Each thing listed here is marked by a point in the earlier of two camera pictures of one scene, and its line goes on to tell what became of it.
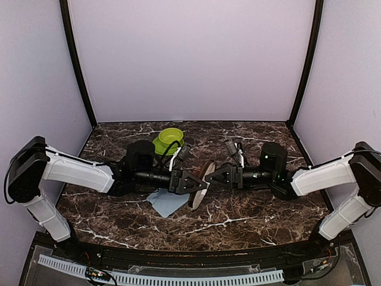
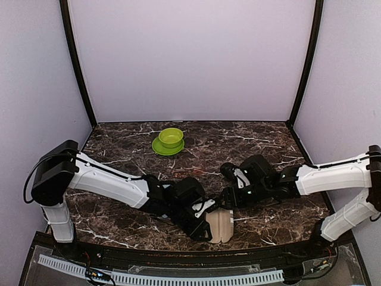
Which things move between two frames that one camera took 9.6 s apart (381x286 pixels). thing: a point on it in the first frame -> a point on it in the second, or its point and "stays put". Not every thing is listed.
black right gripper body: x=237 y=177 -> x=239 y=201
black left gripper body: x=173 y=187 -> x=192 y=231
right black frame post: x=317 y=32 stays put
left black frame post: x=77 y=60 stays put
